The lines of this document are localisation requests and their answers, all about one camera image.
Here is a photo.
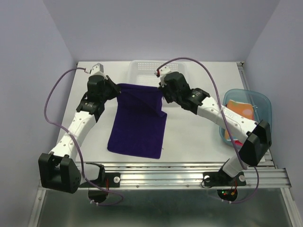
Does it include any purple towel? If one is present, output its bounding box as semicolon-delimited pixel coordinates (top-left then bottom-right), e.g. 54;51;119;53
107;83;167;159

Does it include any orange and blue patterned towel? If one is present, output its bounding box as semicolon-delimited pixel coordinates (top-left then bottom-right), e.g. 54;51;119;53
224;99;255;142

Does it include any pink microfiber towel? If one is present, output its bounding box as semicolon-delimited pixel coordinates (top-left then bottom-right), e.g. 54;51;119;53
234;140;243;146

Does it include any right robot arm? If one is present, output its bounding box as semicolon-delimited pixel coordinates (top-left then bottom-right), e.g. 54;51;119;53
159;72;271;184

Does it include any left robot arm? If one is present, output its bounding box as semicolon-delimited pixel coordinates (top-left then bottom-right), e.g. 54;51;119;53
38;74;120;193

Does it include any white perforated plastic basket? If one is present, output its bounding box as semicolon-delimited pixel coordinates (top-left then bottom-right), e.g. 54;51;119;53
127;60;189;87

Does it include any teal translucent plastic tray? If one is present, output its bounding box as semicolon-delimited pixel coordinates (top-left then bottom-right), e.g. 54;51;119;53
219;88;272;148

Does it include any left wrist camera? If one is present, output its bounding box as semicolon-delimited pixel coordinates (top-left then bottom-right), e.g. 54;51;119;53
89;63;105;76

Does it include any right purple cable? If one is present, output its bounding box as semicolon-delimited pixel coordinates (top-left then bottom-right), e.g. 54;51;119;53
156;57;260;204

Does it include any purple cable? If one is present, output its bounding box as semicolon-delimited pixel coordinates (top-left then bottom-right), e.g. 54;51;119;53
156;57;260;204
45;67;124;207

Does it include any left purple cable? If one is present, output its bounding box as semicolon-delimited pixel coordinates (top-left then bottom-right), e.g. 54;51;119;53
45;67;124;207

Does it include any aluminium table edge rail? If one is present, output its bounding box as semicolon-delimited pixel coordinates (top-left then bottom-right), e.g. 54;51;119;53
103;162;291;191

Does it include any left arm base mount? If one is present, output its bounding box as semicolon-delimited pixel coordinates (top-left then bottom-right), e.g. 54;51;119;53
79;162;124;206

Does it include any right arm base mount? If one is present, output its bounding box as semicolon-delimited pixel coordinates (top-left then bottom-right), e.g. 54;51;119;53
201;171;247;202

